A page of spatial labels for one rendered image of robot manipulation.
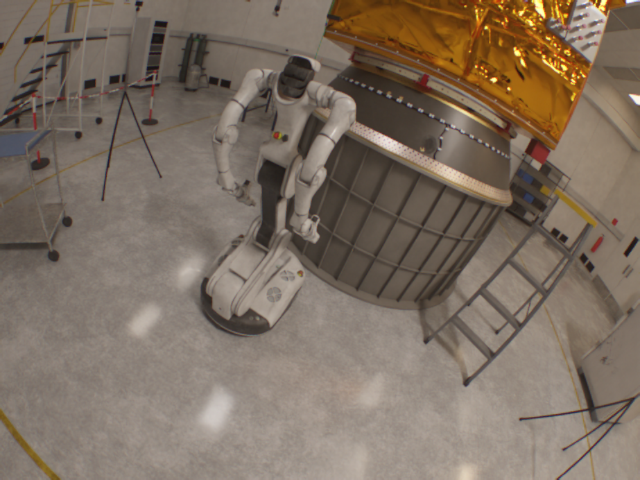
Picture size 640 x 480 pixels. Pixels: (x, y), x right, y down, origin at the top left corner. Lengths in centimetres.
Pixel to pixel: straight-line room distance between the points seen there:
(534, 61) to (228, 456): 303
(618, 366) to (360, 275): 331
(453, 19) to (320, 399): 259
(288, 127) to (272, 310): 102
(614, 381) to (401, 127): 361
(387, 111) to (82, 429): 262
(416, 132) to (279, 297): 136
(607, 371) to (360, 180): 361
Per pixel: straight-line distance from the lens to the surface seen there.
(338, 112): 110
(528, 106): 225
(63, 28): 771
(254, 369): 173
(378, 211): 197
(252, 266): 159
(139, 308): 197
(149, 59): 839
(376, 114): 197
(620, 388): 391
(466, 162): 201
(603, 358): 411
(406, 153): 183
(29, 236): 246
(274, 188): 134
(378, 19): 212
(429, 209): 197
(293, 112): 118
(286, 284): 168
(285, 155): 126
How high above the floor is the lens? 155
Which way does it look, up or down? 34 degrees down
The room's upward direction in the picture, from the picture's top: 22 degrees clockwise
